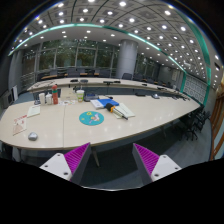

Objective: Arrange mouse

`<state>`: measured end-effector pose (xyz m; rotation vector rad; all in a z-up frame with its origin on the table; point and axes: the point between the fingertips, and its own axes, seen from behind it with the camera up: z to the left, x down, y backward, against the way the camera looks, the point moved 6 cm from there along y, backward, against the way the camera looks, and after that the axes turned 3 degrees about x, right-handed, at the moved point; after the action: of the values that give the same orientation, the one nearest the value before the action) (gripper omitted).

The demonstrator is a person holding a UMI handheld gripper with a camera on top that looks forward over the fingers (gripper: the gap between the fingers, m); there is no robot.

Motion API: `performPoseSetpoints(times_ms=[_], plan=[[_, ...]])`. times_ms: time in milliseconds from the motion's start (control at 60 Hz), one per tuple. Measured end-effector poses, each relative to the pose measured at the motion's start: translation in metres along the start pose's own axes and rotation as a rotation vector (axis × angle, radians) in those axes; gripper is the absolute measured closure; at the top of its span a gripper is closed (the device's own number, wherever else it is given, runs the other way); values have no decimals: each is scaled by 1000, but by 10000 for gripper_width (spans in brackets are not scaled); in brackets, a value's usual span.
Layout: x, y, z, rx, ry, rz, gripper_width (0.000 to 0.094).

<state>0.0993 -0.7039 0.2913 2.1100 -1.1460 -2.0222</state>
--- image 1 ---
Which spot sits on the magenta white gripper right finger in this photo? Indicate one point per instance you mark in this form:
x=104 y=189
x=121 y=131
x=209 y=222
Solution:
x=152 y=166

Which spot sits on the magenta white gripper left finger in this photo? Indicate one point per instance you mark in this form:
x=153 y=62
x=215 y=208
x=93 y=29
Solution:
x=69 y=166

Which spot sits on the round teal mouse pad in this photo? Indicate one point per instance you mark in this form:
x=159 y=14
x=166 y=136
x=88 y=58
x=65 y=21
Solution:
x=91 y=118

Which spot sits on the large beige conference table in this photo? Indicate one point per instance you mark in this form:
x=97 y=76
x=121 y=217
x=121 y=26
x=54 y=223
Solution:
x=57 y=127

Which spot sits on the black office chair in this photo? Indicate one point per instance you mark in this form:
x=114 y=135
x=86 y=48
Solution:
x=194 y=122

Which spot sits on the white open notebook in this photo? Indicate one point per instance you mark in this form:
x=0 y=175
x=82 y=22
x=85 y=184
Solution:
x=125 y=110

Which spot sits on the red white booklet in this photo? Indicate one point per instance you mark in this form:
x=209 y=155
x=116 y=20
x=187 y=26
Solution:
x=19 y=124

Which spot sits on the white paper sheet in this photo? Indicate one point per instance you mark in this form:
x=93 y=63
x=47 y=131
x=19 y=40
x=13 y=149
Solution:
x=33 y=110

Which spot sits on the red orange bottle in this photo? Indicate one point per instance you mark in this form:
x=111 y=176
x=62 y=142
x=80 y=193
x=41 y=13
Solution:
x=55 y=94

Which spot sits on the yellow black tool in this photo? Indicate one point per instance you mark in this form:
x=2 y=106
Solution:
x=110 y=107

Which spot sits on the blue folder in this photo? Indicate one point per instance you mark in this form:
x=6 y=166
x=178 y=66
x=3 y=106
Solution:
x=104 y=102

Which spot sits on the white plastic cup green label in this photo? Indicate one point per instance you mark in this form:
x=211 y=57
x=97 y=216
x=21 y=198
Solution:
x=80 y=95

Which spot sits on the white container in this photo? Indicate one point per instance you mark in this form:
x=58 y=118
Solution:
x=48 y=99

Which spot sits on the rear beige curved desk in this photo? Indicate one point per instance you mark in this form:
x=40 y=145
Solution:
x=67 y=87

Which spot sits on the grey round pillar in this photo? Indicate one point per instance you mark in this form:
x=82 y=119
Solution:
x=127 y=57

